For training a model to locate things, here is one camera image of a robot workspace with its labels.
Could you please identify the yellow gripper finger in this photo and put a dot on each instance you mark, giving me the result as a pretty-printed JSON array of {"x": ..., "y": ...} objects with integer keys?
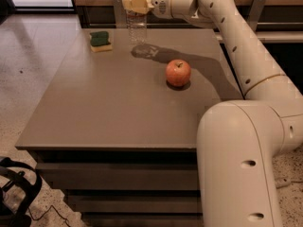
[{"x": 138, "y": 6}]

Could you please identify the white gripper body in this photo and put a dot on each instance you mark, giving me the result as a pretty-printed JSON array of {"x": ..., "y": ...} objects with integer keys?
[{"x": 161, "y": 3}]

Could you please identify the clear plastic water bottle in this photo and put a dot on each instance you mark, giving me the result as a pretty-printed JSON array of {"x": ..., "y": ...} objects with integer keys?
[{"x": 137, "y": 27}]

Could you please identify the green and yellow sponge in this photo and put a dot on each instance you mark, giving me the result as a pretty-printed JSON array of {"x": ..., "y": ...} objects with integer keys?
[{"x": 100, "y": 41}]

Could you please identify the metal bracket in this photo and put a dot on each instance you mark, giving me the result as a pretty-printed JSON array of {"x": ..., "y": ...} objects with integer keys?
[
  {"x": 119, "y": 13},
  {"x": 255, "y": 11}
]

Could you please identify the grey drawer cabinet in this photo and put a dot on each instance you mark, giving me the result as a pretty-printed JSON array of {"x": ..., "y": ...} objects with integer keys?
[{"x": 118, "y": 139}]

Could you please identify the left metal bracket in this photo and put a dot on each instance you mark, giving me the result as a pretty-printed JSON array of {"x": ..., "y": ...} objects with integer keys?
[{"x": 119, "y": 13}]

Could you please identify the right metal bracket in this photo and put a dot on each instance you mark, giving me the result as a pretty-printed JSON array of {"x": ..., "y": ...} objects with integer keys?
[{"x": 255, "y": 11}]

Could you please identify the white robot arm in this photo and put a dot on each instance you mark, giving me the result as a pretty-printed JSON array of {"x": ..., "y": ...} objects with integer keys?
[{"x": 237, "y": 140}]

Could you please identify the red apple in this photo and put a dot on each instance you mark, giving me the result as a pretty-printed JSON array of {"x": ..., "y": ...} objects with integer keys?
[{"x": 178, "y": 73}]

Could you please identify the white power strip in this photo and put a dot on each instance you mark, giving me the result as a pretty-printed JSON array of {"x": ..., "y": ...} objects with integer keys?
[{"x": 282, "y": 182}]

